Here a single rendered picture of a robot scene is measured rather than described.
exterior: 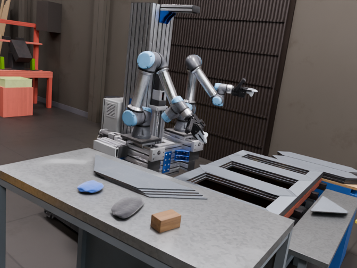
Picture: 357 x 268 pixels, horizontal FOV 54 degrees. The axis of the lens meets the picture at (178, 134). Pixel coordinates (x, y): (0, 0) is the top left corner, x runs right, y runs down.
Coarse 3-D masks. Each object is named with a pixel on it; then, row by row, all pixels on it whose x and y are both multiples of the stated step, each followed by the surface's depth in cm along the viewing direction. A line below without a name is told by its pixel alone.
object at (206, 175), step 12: (252, 156) 322; (228, 168) 290; (240, 168) 291; (252, 168) 287; (288, 168) 304; (192, 180) 244; (216, 180) 254; (228, 180) 250; (288, 180) 271; (252, 192) 239; (264, 192) 236
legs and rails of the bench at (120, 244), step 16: (0, 192) 174; (16, 192) 164; (0, 208) 176; (48, 208) 152; (0, 224) 177; (80, 224) 141; (0, 240) 180; (112, 240) 132; (0, 256) 182; (144, 256) 123; (272, 256) 135
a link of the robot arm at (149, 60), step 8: (144, 56) 234; (152, 56) 234; (160, 56) 244; (144, 64) 234; (152, 64) 235; (160, 64) 245; (144, 72) 237; (152, 72) 239; (144, 80) 240; (136, 88) 243; (144, 88) 243; (136, 96) 244; (144, 96) 246; (136, 104) 246; (128, 112) 246; (136, 112) 246; (128, 120) 248; (136, 120) 247
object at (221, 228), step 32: (32, 160) 187; (64, 160) 193; (32, 192) 156; (64, 192) 153; (96, 192) 157; (128, 192) 161; (96, 224) 135; (128, 224) 132; (192, 224) 138; (224, 224) 141; (256, 224) 145; (288, 224) 148; (160, 256) 119; (192, 256) 117; (224, 256) 119; (256, 256) 121
